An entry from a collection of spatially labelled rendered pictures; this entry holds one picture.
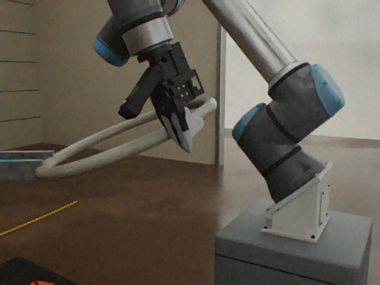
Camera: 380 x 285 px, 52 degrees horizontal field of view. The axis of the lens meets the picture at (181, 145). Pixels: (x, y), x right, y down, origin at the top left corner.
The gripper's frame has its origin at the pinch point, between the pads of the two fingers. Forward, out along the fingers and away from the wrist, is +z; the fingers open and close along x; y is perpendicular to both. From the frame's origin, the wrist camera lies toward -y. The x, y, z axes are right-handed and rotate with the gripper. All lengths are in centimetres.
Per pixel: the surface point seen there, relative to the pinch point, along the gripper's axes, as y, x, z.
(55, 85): 160, 650, -68
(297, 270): 22, 9, 46
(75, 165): -17.9, 12.9, -4.9
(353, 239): 43, 6, 49
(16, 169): -25.9, 35.4, -7.7
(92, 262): 8, 206, 87
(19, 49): 132, 658, -146
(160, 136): -2.0, 3.7, -3.8
